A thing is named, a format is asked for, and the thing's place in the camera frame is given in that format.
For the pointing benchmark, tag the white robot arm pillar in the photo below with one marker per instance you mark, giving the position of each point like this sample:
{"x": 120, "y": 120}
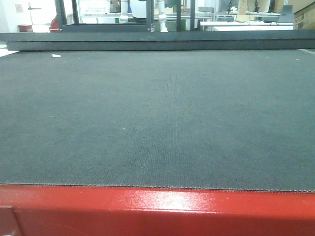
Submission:
{"x": 162, "y": 17}

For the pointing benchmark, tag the dark grey carpet mat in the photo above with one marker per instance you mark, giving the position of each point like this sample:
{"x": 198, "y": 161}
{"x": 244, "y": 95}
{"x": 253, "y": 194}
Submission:
{"x": 229, "y": 120}

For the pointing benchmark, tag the white background table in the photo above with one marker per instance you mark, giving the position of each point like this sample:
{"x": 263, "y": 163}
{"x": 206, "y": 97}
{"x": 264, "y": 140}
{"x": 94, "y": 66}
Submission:
{"x": 245, "y": 26}

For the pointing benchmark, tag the small red box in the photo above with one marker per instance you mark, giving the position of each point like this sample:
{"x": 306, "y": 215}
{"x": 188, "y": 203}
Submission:
{"x": 25, "y": 28}

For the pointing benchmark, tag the dark grey stacked boards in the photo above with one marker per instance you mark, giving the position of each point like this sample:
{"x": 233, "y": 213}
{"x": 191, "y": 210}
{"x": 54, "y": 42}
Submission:
{"x": 160, "y": 41}

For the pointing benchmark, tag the cardboard box right edge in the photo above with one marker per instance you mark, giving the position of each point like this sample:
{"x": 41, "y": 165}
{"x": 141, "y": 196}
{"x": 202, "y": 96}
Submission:
{"x": 304, "y": 14}

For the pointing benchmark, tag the dark metal frame rack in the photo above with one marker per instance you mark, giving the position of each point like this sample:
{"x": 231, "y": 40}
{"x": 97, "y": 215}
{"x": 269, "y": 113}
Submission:
{"x": 134, "y": 16}

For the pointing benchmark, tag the red metal base frame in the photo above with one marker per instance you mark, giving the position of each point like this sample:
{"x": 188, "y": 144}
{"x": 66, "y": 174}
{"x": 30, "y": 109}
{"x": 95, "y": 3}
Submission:
{"x": 111, "y": 211}

